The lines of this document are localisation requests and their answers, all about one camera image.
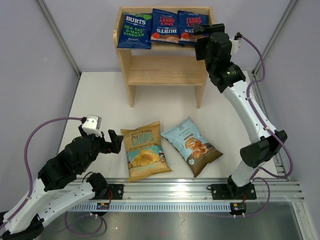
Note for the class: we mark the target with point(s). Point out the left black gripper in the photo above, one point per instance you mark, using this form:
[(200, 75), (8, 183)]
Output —
[(116, 140)]

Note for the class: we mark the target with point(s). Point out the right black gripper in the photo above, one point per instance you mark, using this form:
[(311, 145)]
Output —
[(199, 29)]

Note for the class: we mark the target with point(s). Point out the blue Burts chilli bag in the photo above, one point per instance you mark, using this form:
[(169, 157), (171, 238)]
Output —
[(186, 31), (165, 27)]

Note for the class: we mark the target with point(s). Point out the blue Burts sea salt bag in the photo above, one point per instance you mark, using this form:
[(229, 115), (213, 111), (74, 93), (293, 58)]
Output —
[(136, 31)]

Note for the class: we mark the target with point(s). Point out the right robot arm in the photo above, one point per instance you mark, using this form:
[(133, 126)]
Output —
[(266, 140)]

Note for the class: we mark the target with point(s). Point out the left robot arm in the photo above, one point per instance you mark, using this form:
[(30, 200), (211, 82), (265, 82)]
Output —
[(30, 216)]

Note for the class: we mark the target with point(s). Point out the tan kettle cooked chips bag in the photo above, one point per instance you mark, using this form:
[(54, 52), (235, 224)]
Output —
[(144, 152)]

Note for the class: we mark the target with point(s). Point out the wooden two-tier shelf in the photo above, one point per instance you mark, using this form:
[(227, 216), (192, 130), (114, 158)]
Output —
[(164, 64)]

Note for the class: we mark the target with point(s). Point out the light blue cassava chips bag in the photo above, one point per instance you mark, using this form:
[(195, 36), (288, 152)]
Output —
[(195, 149)]

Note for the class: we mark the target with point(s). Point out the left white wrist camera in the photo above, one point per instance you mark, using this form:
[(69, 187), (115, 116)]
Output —
[(91, 125)]

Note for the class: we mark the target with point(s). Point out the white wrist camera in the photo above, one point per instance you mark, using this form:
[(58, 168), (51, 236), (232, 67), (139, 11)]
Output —
[(235, 43), (91, 125)]

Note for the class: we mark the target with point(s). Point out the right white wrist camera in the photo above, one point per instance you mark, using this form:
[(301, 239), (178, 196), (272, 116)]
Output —
[(235, 43)]

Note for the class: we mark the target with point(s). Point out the white slotted cable duct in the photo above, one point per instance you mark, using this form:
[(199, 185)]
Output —
[(150, 207)]

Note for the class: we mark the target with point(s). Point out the aluminium mounting rail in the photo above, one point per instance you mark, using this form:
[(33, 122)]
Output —
[(195, 189)]

